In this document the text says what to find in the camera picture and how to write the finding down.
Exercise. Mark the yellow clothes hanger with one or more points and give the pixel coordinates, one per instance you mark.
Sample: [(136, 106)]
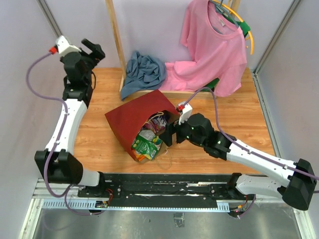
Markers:
[(245, 27)]

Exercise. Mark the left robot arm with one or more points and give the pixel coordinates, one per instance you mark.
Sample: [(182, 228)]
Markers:
[(57, 163)]

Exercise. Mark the grey clothes hanger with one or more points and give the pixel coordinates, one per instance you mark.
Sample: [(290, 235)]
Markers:
[(221, 20)]

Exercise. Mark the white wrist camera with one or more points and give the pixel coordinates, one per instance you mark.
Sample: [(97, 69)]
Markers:
[(185, 111), (63, 47)]

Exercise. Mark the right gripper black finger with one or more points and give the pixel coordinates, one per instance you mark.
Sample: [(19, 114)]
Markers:
[(170, 127), (168, 138)]

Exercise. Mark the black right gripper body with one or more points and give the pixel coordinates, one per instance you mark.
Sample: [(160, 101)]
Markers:
[(183, 132)]

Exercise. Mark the green snack bag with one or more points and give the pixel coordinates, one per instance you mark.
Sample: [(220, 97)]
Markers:
[(146, 142)]

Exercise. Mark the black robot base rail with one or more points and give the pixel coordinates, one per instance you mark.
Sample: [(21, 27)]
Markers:
[(165, 191)]

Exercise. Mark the red brown paper bag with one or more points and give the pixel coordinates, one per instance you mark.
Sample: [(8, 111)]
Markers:
[(126, 120)]

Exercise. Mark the orange Fox's candy bag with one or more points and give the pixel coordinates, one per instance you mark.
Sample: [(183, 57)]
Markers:
[(141, 157)]

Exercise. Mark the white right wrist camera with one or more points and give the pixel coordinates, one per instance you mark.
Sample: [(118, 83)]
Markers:
[(185, 111)]

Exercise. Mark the wooden clothes rack frame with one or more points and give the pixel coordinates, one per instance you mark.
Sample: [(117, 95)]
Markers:
[(120, 51)]

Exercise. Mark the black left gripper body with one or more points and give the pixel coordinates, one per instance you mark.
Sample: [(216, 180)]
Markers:
[(93, 58)]

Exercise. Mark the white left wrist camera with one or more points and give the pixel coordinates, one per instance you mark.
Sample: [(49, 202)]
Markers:
[(63, 47)]

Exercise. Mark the purple Fox's candy bag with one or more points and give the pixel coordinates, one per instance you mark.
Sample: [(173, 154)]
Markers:
[(155, 125)]

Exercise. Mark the pink t-shirt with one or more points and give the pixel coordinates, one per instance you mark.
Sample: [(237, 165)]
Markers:
[(217, 49)]

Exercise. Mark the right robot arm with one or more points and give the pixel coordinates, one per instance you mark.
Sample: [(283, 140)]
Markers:
[(293, 182)]

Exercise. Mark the crumpled blue cloth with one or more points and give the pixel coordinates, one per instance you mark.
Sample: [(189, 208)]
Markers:
[(143, 72)]

